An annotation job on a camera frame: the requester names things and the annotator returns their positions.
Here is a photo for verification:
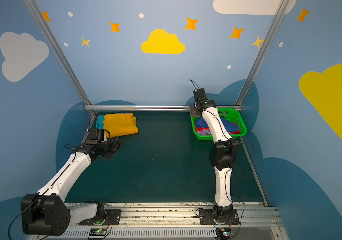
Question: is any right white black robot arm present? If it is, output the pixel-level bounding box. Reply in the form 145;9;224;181
190;100;247;225

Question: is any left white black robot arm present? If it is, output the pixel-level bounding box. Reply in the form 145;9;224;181
18;137;123;238

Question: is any left green circuit board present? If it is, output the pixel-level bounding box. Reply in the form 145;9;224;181
88;228;108;238

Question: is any blue printed t-shirt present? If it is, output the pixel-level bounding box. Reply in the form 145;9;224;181
194;117;240;134

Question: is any lilac t-shirt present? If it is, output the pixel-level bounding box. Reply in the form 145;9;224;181
195;128;212;136

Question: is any aluminium front rail frame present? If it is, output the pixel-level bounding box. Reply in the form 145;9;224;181
28;202;289;240

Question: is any green plastic laundry basket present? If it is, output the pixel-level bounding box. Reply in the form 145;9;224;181
191;108;247;141

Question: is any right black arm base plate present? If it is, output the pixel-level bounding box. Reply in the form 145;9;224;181
195;208;240;225

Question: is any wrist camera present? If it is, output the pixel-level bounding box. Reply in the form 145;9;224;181
193;88;208;103
85;128;110;146

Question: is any right diagonal aluminium post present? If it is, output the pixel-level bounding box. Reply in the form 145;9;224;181
234;0;290;108

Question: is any red t-shirt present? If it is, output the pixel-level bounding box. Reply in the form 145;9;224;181
193;118;241;136

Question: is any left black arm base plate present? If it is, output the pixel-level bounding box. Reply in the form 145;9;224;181
78;209;121;226

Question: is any folded teal t-shirt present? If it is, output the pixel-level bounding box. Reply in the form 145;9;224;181
96;115;105;129

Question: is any diagonal aluminium post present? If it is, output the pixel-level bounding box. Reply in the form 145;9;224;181
234;0;290;108
24;0;92;107

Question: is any green circuit board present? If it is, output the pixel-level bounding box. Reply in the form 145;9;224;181
215;228;233;240
88;228;108;238

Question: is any left diagonal aluminium post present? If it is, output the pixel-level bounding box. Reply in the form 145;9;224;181
24;0;92;107

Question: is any right green circuit board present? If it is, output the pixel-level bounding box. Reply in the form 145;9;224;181
215;228;233;240

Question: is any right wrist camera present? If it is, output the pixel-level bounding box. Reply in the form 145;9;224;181
193;88;208;103

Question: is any folded yellow t-shirt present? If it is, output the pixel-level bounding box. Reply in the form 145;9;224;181
103;113;139;137

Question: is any back horizontal aluminium bar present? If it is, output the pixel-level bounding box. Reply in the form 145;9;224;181
84;104;243;112

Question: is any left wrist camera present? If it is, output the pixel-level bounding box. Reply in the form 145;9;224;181
85;128;110;146

